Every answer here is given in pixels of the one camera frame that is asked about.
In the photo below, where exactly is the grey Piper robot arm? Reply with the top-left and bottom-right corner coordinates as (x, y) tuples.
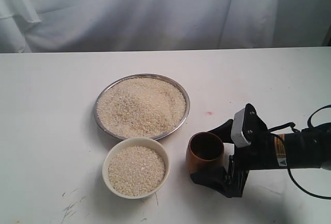
(186, 120), (330, 198)

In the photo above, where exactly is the white ceramic bowl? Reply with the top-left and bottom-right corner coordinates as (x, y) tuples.
(102, 138), (170, 199)

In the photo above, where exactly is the brown wooden cup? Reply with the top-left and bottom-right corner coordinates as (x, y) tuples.
(186, 132), (224, 181)

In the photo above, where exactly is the white cloth backdrop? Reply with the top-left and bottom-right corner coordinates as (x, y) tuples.
(1, 0), (330, 53)

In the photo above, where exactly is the rice heap in tray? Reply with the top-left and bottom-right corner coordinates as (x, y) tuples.
(96, 77), (187, 138)

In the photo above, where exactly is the round metal tray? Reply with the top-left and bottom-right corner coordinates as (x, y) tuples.
(94, 73), (191, 141)

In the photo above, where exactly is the black cable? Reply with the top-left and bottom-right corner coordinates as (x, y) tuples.
(265, 104), (331, 200)

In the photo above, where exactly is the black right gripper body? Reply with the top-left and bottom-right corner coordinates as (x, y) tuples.
(224, 129), (276, 198)

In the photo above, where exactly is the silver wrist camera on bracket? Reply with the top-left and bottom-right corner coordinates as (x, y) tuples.
(231, 103), (267, 148)

